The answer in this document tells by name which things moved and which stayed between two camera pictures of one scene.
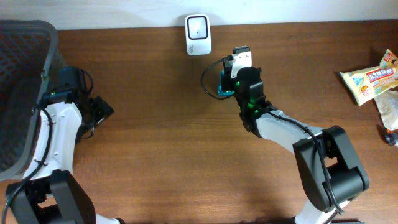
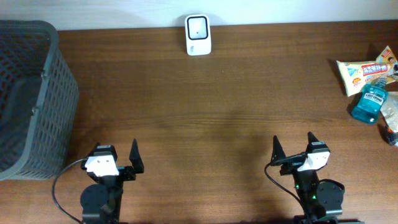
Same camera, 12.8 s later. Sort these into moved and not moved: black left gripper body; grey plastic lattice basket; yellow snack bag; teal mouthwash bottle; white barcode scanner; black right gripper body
Moved: teal mouthwash bottle; black right gripper body; yellow snack bag; black left gripper body
Not moved: white barcode scanner; grey plastic lattice basket
